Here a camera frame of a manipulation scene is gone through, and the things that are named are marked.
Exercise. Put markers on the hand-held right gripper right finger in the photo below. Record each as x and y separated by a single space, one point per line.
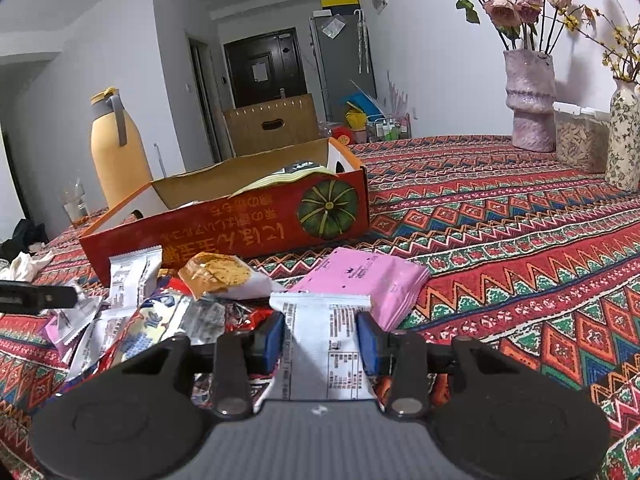
365 342

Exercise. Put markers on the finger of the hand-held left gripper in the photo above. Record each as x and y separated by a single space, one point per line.
40 297

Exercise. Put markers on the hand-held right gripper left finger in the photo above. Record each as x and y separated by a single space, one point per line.
274 340

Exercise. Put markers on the white snack packet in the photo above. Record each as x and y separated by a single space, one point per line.
320 340

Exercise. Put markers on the pink snack packet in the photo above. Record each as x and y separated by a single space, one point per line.
360 275

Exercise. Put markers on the cookie snack packet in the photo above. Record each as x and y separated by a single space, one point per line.
220 272

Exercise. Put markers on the pile of small snack packets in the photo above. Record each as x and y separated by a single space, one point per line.
135 280

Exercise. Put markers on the red cardboard box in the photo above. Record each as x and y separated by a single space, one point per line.
225 240

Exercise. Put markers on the large striped yellow snack packet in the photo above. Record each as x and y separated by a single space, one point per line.
280 178

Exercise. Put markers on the white cloth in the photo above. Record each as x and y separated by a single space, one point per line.
22 265

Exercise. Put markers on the dark clothing pile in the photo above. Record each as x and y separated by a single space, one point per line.
30 235

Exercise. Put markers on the glass cup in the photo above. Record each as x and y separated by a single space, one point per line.
76 210

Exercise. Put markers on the yellow thermos jug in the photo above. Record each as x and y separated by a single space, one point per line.
120 170

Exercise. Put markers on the red round tin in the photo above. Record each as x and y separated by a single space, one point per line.
344 136

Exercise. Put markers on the brown cardboard box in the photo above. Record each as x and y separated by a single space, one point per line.
300 130

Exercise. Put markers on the yellow plastic item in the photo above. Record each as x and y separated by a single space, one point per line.
356 120

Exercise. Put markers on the blue plastic dustpan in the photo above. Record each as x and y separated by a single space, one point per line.
365 102

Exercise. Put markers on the grey interior door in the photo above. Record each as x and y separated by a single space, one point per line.
202 105

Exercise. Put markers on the white paper notice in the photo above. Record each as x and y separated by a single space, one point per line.
260 72

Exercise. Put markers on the grey refrigerator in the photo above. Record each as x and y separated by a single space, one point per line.
340 75

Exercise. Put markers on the dark entrance door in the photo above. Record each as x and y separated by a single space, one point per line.
290 70

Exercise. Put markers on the pink ceramic vase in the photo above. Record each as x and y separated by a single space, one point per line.
530 105

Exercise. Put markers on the clear container of seeds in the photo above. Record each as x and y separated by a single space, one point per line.
580 140

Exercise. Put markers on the white folded umbrella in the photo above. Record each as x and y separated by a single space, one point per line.
361 40

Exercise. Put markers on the floral patterned vase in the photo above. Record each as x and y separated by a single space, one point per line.
625 140

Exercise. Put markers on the yellow box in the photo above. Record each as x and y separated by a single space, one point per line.
340 1

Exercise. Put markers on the dried pink roses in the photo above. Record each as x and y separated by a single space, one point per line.
502 10

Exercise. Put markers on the yellow flower branches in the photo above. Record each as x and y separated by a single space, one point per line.
568 20

